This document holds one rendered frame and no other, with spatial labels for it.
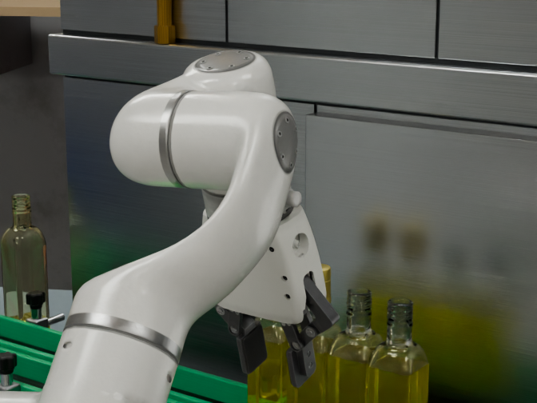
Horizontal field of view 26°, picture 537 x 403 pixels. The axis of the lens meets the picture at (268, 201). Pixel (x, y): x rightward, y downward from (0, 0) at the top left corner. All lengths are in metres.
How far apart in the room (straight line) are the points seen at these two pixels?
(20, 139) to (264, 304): 3.62
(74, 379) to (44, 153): 3.79
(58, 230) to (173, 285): 3.82
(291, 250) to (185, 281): 0.19
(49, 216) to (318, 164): 3.17
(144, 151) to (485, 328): 0.68
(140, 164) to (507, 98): 0.61
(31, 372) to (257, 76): 0.86
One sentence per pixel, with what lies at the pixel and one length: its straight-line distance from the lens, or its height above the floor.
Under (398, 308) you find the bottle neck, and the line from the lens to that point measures 1.33.
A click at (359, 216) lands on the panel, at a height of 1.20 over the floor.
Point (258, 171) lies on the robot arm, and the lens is 0.82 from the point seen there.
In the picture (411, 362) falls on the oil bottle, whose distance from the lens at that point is 1.34.
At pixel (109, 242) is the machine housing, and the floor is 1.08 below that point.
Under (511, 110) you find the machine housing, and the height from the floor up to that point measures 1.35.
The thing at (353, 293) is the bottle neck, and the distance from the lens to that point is 1.36.
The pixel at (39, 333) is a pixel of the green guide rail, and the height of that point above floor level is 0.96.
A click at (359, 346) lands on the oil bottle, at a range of 1.37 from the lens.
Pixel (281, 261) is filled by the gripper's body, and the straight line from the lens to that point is 0.97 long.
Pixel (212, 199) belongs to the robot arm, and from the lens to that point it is 0.96.
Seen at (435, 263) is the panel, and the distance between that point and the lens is 1.45.
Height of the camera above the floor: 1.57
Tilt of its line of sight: 14 degrees down
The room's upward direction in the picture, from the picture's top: straight up
